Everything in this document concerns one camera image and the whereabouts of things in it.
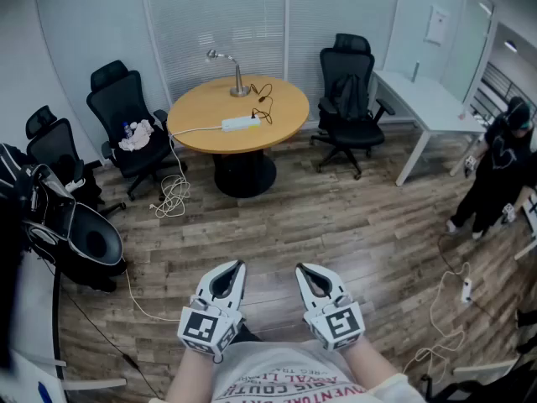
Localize black floor cable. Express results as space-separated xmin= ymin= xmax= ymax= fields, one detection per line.
xmin=437 ymin=233 xmax=521 ymax=322

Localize person's right forearm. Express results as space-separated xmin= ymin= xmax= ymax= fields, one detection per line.
xmin=341 ymin=336 xmax=404 ymax=394

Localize crumpled white cloth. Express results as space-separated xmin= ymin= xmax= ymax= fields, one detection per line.
xmin=117 ymin=118 xmax=155 ymax=153

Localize white wall panel box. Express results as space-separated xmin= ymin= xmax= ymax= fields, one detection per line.
xmin=423 ymin=4 xmax=451 ymax=46

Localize person's black trousers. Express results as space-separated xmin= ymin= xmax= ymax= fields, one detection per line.
xmin=238 ymin=323 xmax=263 ymax=346

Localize black lamp cable with plug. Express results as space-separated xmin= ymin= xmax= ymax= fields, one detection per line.
xmin=249 ymin=82 xmax=274 ymax=125

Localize thin black cable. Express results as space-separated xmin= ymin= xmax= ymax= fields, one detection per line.
xmin=58 ymin=283 xmax=163 ymax=398

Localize person's left forearm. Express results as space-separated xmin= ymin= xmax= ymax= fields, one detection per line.
xmin=165 ymin=344 xmax=236 ymax=403

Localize white rectangular desk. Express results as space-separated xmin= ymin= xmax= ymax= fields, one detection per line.
xmin=371 ymin=69 xmax=487 ymax=187
xmin=0 ymin=249 xmax=127 ymax=403

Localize black chair base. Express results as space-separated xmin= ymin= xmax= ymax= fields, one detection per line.
xmin=421 ymin=357 xmax=537 ymax=403

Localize black mesh office chair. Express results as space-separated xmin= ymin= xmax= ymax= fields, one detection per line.
xmin=24 ymin=105 xmax=127 ymax=220
xmin=309 ymin=33 xmax=398 ymax=181
xmin=86 ymin=60 xmax=188 ymax=203

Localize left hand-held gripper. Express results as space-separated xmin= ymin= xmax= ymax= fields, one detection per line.
xmin=177 ymin=259 xmax=248 ymax=364

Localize round wooden pedestal table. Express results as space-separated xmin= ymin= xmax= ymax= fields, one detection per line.
xmin=166 ymin=75 xmax=310 ymax=199

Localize silver desk lamp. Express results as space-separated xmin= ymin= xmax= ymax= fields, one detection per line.
xmin=206 ymin=49 xmax=252 ymax=98

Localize person's white printed shirt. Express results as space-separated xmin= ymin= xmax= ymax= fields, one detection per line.
xmin=149 ymin=340 xmax=427 ymax=403

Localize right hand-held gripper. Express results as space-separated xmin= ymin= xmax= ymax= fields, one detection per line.
xmin=295 ymin=262 xmax=366 ymax=352

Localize cream thin cable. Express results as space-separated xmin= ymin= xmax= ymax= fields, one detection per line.
xmin=121 ymin=258 xmax=181 ymax=323

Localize white power strip cable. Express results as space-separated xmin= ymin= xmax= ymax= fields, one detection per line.
xmin=149 ymin=126 xmax=223 ymax=220

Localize long white floor cable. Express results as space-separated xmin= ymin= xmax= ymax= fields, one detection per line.
xmin=400 ymin=262 xmax=471 ymax=377

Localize white furniture frame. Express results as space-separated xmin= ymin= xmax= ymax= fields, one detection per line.
xmin=514 ymin=191 xmax=537 ymax=262

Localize black open bag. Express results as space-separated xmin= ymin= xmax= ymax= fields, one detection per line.
xmin=0 ymin=143 xmax=129 ymax=293

